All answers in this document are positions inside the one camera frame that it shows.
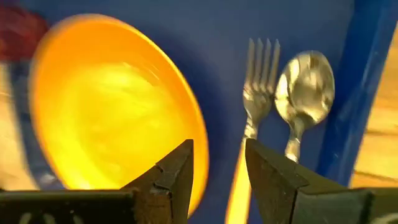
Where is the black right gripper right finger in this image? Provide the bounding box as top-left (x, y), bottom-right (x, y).
top-left (244, 138), bottom-right (374, 224)

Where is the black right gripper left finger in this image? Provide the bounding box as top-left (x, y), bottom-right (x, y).
top-left (120, 138), bottom-right (195, 224)

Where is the orange plate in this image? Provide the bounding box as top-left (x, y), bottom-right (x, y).
top-left (27, 12), bottom-right (210, 219)

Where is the metal fork with wooden handle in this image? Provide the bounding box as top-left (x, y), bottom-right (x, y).
top-left (224, 37), bottom-right (282, 224)

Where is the metal spoon with wooden handle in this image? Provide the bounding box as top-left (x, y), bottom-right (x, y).
top-left (274, 50), bottom-right (336, 164)

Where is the red faceted plastic cup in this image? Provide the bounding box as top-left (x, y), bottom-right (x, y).
top-left (0, 4), bottom-right (50, 62)

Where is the blue plastic tray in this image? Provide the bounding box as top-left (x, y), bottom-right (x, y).
top-left (7, 0), bottom-right (398, 224)

